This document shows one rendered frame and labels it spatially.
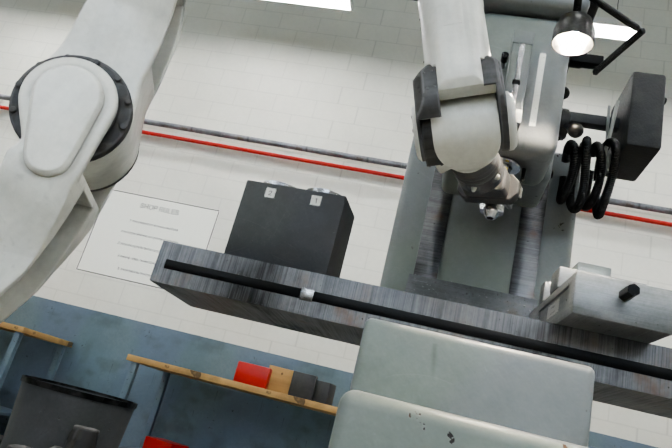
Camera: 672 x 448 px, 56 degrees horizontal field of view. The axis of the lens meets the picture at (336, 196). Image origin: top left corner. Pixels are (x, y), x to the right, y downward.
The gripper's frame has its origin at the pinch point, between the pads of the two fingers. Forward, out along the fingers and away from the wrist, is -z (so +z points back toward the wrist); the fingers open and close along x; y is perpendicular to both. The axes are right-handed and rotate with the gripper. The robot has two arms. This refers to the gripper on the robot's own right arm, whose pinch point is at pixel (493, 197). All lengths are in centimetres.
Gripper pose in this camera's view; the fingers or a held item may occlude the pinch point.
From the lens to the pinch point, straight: 131.0
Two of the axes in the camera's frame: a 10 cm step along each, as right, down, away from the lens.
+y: -2.5, 9.0, -3.5
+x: -8.7, -0.5, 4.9
